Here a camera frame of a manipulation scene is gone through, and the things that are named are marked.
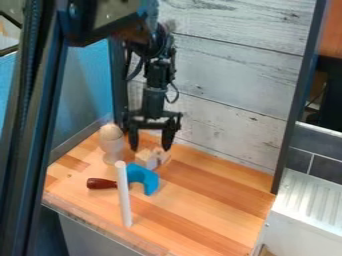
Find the blue arch block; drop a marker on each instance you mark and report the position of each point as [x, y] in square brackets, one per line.
[144, 177]

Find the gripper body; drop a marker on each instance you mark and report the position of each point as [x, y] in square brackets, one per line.
[154, 110]

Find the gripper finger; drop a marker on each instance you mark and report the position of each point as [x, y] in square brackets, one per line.
[168, 135]
[133, 140]

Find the white toy sink unit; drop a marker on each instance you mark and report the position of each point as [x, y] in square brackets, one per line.
[302, 210]

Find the light wooden block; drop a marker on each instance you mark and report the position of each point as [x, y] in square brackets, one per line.
[152, 156]

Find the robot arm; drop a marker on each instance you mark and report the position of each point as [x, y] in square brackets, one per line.
[153, 50]

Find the white cylinder stick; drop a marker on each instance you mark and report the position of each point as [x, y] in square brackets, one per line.
[123, 193]

